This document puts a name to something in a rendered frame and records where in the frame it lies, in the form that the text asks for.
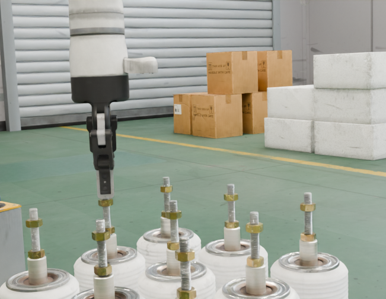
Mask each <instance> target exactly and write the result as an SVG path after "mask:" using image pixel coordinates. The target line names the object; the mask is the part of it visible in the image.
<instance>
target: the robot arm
mask: <svg viewBox="0 0 386 299"><path fill-rule="evenodd" d="M68 1H69V31H70V36H71V37H70V47H69V65H70V75H71V99H72V101H73V102H74V103H89V104H90V105H91V107H92V116H87V117H86V123H87V131H88V132H89V140H90V151H91V152H92V153H93V161H92V163H93V165H94V168H95V170H96V177H97V196H98V198H100V199H108V198H113V197H114V176H113V169H114V164H115V161H114V153H113V152H115V150H116V146H117V144H116V129H117V115H111V111H110V104H111V103H112V102H120V101H127V100H128V99H129V97H130V94H129V73H130V74H144V73H149V74H150V73H152V74H153V73H157V72H158V63H157V60H156V59H155V58H154V57H145V58H136V59H128V56H127V47H126V41H125V36H124V35H125V24H124V12H123V2H122V0H68Z"/></svg>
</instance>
